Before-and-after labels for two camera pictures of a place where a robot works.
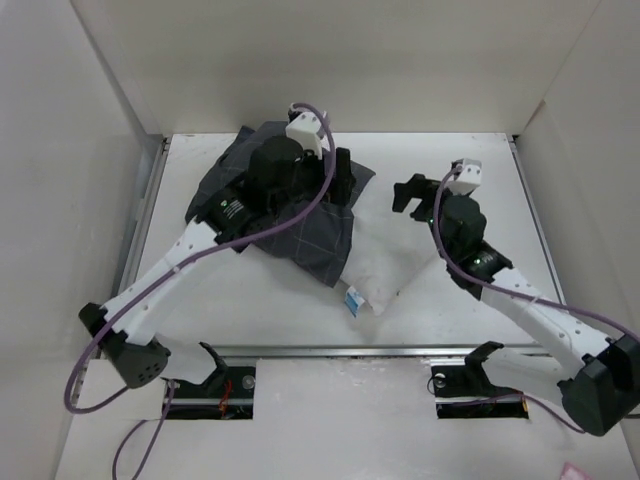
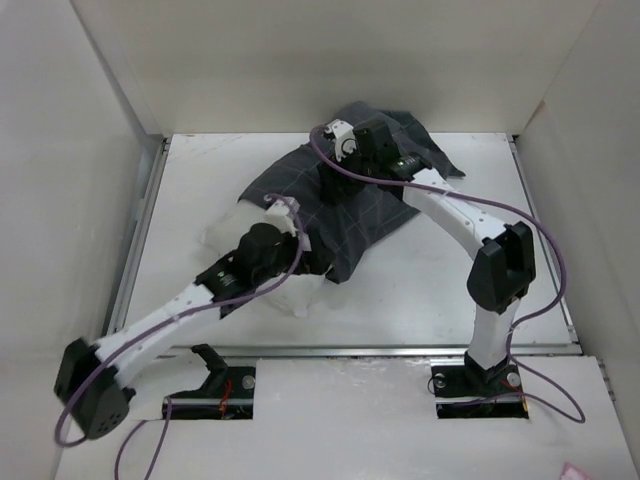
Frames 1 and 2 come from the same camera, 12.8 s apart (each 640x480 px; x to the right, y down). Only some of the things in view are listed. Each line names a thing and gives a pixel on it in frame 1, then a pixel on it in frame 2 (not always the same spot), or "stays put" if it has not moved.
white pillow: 388,250 to 298,293
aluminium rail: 392,351 stays put
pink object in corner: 571,472 stays put
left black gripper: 344,181 to 316,258
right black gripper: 415,187 to 328,190
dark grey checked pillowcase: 314,242 to 337,229
